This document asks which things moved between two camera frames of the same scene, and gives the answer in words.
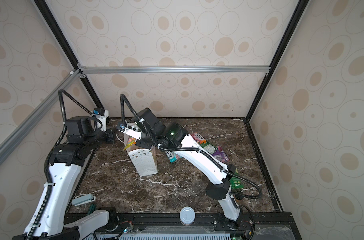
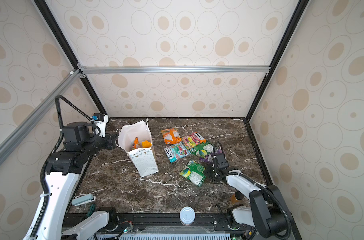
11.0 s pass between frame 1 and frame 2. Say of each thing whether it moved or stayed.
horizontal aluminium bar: stayed
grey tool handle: stayed
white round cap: stayed
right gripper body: moved
